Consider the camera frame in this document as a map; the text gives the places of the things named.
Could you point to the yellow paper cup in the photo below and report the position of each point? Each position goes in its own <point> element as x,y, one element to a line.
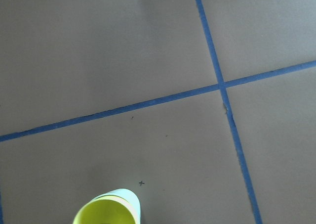
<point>107,210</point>

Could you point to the green paper cup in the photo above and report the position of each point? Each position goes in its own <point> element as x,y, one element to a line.
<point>127,198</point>

